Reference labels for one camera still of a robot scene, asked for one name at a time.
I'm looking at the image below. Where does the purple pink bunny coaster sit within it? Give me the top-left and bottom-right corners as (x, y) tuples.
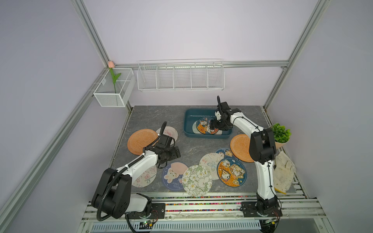
(162, 162), (188, 191)

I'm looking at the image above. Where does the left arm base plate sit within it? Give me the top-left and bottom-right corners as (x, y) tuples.
(127, 203), (166, 219)

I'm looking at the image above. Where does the orange coaster left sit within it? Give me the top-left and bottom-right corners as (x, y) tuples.
(127, 129), (158, 155)

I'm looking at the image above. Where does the small blue coaster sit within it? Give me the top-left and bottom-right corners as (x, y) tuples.
(215, 148), (234, 158)

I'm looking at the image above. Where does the green potted plant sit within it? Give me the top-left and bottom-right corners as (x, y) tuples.
(271, 123), (291, 149)

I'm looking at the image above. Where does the white butterfly coaster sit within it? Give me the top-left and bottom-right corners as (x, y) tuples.
(199, 153), (224, 180)

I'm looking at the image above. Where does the white pink floral coaster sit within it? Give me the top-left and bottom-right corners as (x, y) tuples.
(132, 166), (157, 188)

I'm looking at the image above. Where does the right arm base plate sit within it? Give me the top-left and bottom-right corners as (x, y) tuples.
(240, 202), (283, 217)

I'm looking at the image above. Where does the white wire basket shelf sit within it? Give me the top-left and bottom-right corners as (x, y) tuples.
(137, 59), (225, 91)

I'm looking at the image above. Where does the white mesh box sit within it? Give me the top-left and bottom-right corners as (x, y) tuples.
(93, 68), (136, 107)

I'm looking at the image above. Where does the orange coaster right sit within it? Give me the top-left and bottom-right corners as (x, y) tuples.
(230, 134), (254, 163)

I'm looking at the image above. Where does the white sheep coaster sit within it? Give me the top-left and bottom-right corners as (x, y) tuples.
(192, 121), (201, 134)

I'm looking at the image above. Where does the orange blue bears coaster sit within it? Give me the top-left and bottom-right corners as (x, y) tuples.
(217, 158), (247, 187)

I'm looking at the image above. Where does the white flowers bunny coaster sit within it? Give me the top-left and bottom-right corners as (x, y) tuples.
(182, 165), (213, 197)

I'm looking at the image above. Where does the pink striped bunny coaster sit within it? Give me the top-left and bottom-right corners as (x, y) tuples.
(163, 126), (178, 141)

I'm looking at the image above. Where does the teal plastic storage box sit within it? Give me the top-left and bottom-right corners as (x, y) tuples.
(184, 108), (232, 139)

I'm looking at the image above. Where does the pink artificial tulip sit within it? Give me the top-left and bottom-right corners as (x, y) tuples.
(108, 61), (121, 93)

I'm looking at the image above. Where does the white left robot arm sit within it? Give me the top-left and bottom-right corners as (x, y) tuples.
(91, 135), (181, 221)

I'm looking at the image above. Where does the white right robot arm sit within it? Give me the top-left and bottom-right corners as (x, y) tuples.
(210, 97), (282, 217)

